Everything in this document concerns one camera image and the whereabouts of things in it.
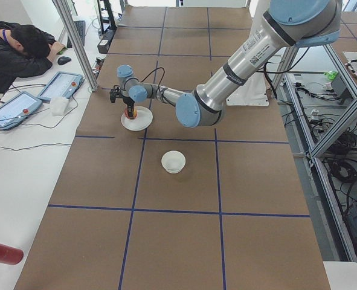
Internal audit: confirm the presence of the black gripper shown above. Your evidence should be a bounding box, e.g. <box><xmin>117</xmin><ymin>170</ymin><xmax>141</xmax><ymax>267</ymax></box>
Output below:
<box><xmin>123</xmin><ymin>96</ymin><xmax>135</xmax><ymax>117</ymax></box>

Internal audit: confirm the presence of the red yellow apple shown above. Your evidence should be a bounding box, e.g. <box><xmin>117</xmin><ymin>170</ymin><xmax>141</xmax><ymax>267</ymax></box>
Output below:
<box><xmin>124</xmin><ymin>109</ymin><xmax>138</xmax><ymax>120</ymax></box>

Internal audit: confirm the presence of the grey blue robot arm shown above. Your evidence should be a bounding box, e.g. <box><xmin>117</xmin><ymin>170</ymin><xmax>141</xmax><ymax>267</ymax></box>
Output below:
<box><xmin>109</xmin><ymin>1</ymin><xmax>342</xmax><ymax>127</ymax></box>

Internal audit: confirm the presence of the white round plate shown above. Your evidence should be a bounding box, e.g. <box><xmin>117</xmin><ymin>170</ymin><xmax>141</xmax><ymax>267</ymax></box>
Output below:
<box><xmin>121</xmin><ymin>106</ymin><xmax>153</xmax><ymax>131</ymax></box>

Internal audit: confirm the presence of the white bowl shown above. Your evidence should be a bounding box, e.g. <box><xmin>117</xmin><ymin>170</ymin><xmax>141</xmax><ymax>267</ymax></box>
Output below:
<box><xmin>161</xmin><ymin>150</ymin><xmax>186</xmax><ymax>173</ymax></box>

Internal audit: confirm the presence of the black box on table edge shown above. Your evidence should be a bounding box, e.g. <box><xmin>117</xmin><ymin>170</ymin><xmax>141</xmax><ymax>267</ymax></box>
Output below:
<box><xmin>97</xmin><ymin>30</ymin><xmax>116</xmax><ymax>54</ymax></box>

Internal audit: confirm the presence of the blue teach pendant far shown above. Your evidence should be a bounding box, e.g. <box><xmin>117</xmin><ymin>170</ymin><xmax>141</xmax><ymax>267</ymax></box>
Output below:
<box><xmin>37</xmin><ymin>71</ymin><xmax>83</xmax><ymax>102</ymax></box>

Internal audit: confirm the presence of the blue teach pendant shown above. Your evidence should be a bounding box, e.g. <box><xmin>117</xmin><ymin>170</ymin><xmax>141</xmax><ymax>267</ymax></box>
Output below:
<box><xmin>0</xmin><ymin>91</ymin><xmax>42</xmax><ymax>130</ymax></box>
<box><xmin>37</xmin><ymin>71</ymin><xmax>83</xmax><ymax>102</ymax></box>

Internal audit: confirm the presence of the black computer mouse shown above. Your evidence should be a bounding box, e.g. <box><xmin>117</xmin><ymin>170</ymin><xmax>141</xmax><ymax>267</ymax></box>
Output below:
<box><xmin>57</xmin><ymin>56</ymin><xmax>71</xmax><ymax>65</ymax></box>

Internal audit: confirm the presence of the black keyboard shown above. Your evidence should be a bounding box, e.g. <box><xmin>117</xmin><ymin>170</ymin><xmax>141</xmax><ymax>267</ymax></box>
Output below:
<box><xmin>66</xmin><ymin>20</ymin><xmax>86</xmax><ymax>48</ymax></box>

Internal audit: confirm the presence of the brown paper table cover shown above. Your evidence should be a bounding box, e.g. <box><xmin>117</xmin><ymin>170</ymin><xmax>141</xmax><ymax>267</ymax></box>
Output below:
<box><xmin>16</xmin><ymin>7</ymin><xmax>329</xmax><ymax>289</ymax></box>

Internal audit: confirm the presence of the blue teach pendant near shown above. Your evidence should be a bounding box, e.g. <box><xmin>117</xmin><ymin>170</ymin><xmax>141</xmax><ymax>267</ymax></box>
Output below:
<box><xmin>0</xmin><ymin>91</ymin><xmax>42</xmax><ymax>130</ymax></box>

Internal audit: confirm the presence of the person in black jacket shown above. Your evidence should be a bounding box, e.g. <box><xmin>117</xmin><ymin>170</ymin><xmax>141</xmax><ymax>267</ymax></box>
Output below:
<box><xmin>0</xmin><ymin>21</ymin><xmax>65</xmax><ymax>93</ymax></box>

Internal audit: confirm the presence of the red cylinder bottle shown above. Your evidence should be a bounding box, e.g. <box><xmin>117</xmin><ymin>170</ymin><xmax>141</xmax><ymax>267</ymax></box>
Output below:
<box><xmin>0</xmin><ymin>243</ymin><xmax>24</xmax><ymax>265</ymax></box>

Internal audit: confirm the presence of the grey power supply box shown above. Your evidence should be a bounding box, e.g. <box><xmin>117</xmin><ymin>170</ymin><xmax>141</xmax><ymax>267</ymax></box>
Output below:
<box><xmin>331</xmin><ymin>74</ymin><xmax>351</xmax><ymax>100</ymax></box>

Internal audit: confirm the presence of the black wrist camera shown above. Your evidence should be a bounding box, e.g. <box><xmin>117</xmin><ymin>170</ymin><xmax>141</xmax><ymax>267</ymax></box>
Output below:
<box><xmin>109</xmin><ymin>85</ymin><xmax>122</xmax><ymax>103</ymax></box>

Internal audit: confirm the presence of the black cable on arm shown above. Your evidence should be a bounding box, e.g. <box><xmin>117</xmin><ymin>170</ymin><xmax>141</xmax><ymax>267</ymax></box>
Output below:
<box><xmin>138</xmin><ymin>66</ymin><xmax>167</xmax><ymax>100</ymax></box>

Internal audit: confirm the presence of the aluminium frame post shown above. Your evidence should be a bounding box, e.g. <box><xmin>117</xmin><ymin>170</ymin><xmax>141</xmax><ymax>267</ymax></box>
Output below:
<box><xmin>53</xmin><ymin>0</ymin><xmax>98</xmax><ymax>92</ymax></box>

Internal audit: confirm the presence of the aluminium frame rail right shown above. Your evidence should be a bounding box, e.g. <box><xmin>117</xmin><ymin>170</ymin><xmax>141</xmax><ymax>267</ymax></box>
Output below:
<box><xmin>283</xmin><ymin>45</ymin><xmax>357</xmax><ymax>262</ymax></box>

